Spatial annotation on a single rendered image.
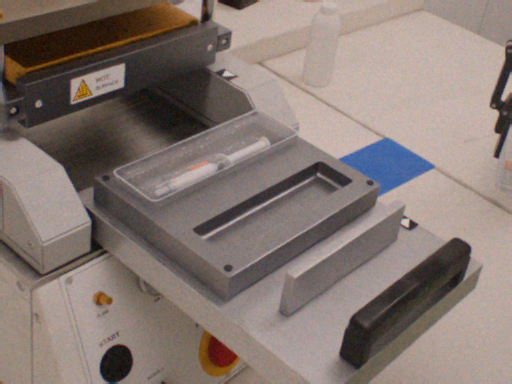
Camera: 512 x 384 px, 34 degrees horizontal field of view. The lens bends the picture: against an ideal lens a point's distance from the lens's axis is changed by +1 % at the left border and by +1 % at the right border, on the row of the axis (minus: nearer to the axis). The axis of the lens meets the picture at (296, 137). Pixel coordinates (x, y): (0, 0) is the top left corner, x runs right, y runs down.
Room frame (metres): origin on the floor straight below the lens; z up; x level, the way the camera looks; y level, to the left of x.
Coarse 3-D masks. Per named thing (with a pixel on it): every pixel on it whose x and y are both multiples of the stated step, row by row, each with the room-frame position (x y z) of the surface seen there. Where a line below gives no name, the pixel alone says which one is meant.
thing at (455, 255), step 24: (456, 240) 0.55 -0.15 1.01; (432, 264) 0.52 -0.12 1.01; (456, 264) 0.53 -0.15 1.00; (408, 288) 0.48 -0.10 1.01; (432, 288) 0.50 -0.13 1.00; (360, 312) 0.45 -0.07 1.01; (384, 312) 0.45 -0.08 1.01; (408, 312) 0.48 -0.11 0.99; (360, 336) 0.44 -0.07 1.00; (360, 360) 0.43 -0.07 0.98
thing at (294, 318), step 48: (96, 240) 0.56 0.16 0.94; (144, 240) 0.53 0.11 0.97; (336, 240) 0.53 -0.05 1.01; (384, 240) 0.58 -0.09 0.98; (432, 240) 0.60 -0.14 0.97; (192, 288) 0.49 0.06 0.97; (288, 288) 0.48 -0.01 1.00; (336, 288) 0.52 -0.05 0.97; (384, 288) 0.53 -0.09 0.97; (240, 336) 0.45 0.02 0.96; (288, 336) 0.45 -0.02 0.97; (336, 336) 0.46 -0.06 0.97; (384, 336) 0.47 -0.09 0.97
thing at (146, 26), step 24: (96, 24) 0.74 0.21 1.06; (120, 24) 0.75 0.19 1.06; (144, 24) 0.76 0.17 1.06; (168, 24) 0.77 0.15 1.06; (192, 24) 0.79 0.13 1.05; (24, 48) 0.66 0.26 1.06; (48, 48) 0.67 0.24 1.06; (72, 48) 0.68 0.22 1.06; (96, 48) 0.69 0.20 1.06; (24, 72) 0.63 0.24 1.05
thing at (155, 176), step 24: (240, 120) 0.70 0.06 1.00; (264, 120) 0.70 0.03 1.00; (192, 144) 0.64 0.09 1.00; (216, 144) 0.64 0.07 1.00; (240, 144) 0.65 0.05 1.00; (264, 144) 0.66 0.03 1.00; (144, 168) 0.59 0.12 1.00; (168, 168) 0.59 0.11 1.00; (192, 168) 0.60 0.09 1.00; (216, 168) 0.61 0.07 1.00; (144, 192) 0.55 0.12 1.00; (168, 192) 0.56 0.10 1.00
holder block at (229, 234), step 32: (256, 160) 0.64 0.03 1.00; (288, 160) 0.65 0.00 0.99; (320, 160) 0.66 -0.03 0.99; (96, 192) 0.57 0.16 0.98; (192, 192) 0.58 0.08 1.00; (224, 192) 0.59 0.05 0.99; (256, 192) 0.59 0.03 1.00; (288, 192) 0.62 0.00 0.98; (320, 192) 0.63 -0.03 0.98; (352, 192) 0.62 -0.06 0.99; (128, 224) 0.55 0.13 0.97; (160, 224) 0.53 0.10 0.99; (192, 224) 0.53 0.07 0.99; (224, 224) 0.56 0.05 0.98; (256, 224) 0.57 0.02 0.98; (288, 224) 0.56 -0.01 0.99; (320, 224) 0.57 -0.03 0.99; (192, 256) 0.50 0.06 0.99; (224, 256) 0.50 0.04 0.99; (256, 256) 0.51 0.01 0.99; (288, 256) 0.54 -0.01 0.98; (224, 288) 0.48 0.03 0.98
